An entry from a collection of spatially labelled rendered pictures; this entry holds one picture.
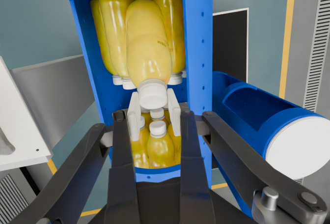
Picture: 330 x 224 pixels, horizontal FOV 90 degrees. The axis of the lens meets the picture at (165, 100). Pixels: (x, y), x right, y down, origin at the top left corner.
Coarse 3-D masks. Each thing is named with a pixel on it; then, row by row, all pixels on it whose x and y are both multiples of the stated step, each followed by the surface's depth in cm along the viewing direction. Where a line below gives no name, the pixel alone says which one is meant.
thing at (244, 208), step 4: (216, 160) 160; (220, 168) 151; (224, 172) 143; (224, 176) 143; (228, 180) 136; (228, 184) 136; (232, 184) 130; (232, 188) 129; (232, 192) 130; (236, 192) 124; (236, 196) 124; (240, 196) 119; (236, 200) 126; (240, 200) 118; (240, 204) 118; (244, 204) 114; (244, 208) 113; (248, 208) 110; (244, 212) 114; (248, 212) 109
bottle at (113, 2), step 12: (108, 0) 31; (120, 0) 31; (132, 0) 33; (108, 12) 31; (120, 12) 31; (108, 24) 32; (120, 24) 32; (108, 36) 34; (120, 36) 33; (120, 48) 34; (120, 60) 34; (120, 72) 36
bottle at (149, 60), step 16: (144, 0) 28; (128, 16) 28; (144, 16) 26; (160, 16) 28; (128, 32) 26; (144, 32) 24; (160, 32) 25; (128, 48) 24; (144, 48) 22; (160, 48) 23; (128, 64) 23; (144, 64) 22; (160, 64) 22; (144, 80) 21; (160, 80) 22
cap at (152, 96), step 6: (150, 84) 21; (156, 84) 21; (144, 90) 21; (150, 90) 20; (156, 90) 20; (162, 90) 21; (144, 96) 20; (150, 96) 20; (156, 96) 21; (162, 96) 21; (144, 102) 22; (150, 102) 22; (156, 102) 22; (162, 102) 22; (150, 108) 23; (156, 108) 23
